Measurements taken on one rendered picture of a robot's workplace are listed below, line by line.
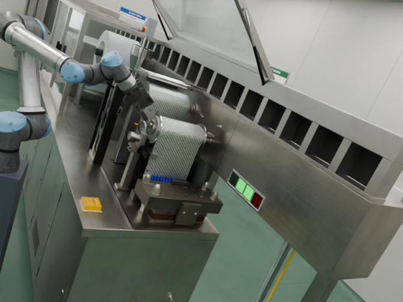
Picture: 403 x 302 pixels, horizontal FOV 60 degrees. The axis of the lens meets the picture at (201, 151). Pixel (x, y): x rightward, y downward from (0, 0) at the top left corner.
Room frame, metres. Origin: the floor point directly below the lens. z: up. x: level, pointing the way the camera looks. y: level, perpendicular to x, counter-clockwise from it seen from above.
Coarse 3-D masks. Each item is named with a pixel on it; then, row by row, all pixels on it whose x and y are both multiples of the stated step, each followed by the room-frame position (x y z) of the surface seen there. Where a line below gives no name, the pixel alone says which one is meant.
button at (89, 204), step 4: (84, 200) 1.29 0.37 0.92; (88, 200) 1.30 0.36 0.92; (92, 200) 1.31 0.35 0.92; (96, 200) 1.32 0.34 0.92; (84, 204) 1.26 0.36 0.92; (88, 204) 1.27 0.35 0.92; (92, 204) 1.28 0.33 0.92; (96, 204) 1.29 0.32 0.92; (100, 204) 1.30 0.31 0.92; (84, 208) 1.25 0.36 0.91; (88, 208) 1.26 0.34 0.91; (92, 208) 1.27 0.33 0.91; (96, 208) 1.28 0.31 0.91; (100, 208) 1.29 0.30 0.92
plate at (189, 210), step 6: (186, 204) 1.42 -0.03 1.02; (192, 204) 1.44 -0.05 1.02; (198, 204) 1.47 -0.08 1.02; (180, 210) 1.42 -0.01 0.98; (186, 210) 1.43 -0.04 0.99; (192, 210) 1.45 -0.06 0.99; (198, 210) 1.47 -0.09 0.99; (180, 216) 1.42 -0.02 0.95; (186, 216) 1.44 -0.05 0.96; (192, 216) 1.45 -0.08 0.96; (174, 222) 1.42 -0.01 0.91; (180, 222) 1.43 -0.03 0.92; (186, 222) 1.44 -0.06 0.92; (192, 222) 1.46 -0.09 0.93
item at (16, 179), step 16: (0, 176) 1.26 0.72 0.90; (16, 176) 1.30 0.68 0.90; (0, 192) 1.26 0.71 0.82; (16, 192) 1.28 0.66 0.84; (0, 208) 1.27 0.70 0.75; (16, 208) 1.43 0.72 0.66; (0, 224) 1.27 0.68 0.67; (0, 240) 1.28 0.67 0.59; (0, 256) 1.28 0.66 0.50; (0, 272) 1.45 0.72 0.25
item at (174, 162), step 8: (160, 144) 1.53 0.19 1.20; (168, 144) 1.56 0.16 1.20; (152, 152) 1.52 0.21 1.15; (160, 152) 1.54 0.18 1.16; (168, 152) 1.57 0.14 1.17; (176, 152) 1.59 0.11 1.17; (184, 152) 1.61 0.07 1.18; (192, 152) 1.64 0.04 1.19; (152, 160) 1.53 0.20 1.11; (160, 160) 1.55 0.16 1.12; (168, 160) 1.57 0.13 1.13; (176, 160) 1.60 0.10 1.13; (184, 160) 1.62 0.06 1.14; (192, 160) 1.65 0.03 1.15; (152, 168) 1.54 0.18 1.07; (160, 168) 1.56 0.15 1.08; (168, 168) 1.58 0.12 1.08; (176, 168) 1.61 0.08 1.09; (184, 168) 1.64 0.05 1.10; (160, 176) 1.57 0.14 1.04; (168, 176) 1.59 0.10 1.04; (176, 176) 1.62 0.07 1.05; (184, 176) 1.65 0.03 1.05
